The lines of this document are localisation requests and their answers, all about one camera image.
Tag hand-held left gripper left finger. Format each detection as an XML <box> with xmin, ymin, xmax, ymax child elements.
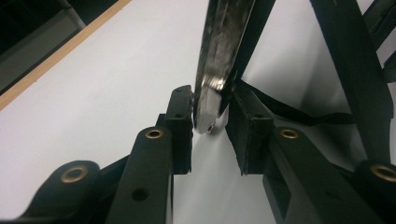
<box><xmin>106</xmin><ymin>85</ymin><xmax>194</xmax><ymax>224</ymax></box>

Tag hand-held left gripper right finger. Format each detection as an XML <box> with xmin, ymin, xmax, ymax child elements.
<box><xmin>225</xmin><ymin>80</ymin><xmax>384</xmax><ymax>224</ymax></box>

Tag oval silver photo frame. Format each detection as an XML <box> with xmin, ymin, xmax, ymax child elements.
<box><xmin>192</xmin><ymin>0</ymin><xmax>395</xmax><ymax>164</ymax></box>

